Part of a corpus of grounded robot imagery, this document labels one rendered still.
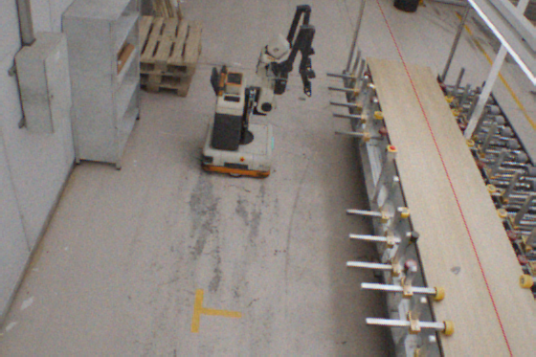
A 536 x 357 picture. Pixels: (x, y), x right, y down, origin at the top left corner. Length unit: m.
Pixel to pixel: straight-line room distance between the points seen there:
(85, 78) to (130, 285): 1.78
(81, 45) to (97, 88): 0.42
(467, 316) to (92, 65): 3.42
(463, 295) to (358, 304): 1.12
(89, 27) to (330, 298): 2.90
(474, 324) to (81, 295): 2.77
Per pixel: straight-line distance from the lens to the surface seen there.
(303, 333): 4.01
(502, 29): 3.12
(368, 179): 4.28
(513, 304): 3.57
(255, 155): 4.93
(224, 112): 4.67
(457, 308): 3.35
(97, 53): 4.46
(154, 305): 4.03
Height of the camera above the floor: 3.30
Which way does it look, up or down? 38 degrees down
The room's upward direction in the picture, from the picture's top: 10 degrees clockwise
